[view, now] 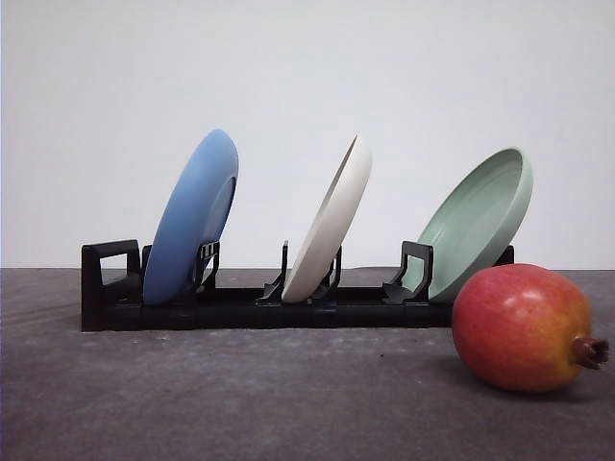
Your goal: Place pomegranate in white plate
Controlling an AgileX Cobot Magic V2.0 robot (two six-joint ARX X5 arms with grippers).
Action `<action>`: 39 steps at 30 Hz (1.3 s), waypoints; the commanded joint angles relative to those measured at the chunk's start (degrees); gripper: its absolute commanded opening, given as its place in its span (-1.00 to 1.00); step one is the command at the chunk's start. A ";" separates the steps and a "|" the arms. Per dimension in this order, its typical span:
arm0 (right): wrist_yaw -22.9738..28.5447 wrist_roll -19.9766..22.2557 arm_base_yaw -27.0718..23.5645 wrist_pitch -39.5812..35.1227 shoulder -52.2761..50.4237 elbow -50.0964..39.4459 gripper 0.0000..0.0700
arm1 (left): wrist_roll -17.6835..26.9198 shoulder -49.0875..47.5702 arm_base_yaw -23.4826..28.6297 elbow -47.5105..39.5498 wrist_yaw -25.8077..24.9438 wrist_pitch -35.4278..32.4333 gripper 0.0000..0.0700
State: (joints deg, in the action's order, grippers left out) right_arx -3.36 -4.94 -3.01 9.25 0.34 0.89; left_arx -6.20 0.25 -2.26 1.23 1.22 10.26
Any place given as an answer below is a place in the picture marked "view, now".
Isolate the blue plate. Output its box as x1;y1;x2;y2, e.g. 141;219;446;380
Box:
143;129;239;306

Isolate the black plastic dish rack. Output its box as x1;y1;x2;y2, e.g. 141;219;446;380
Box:
82;239;455;330

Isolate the red pomegranate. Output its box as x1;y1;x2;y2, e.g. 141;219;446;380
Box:
453;263;609;394

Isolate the white plate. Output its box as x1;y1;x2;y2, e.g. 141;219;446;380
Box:
282;135;373;303

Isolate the green plate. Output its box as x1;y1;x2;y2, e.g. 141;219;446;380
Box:
404;148;534;301

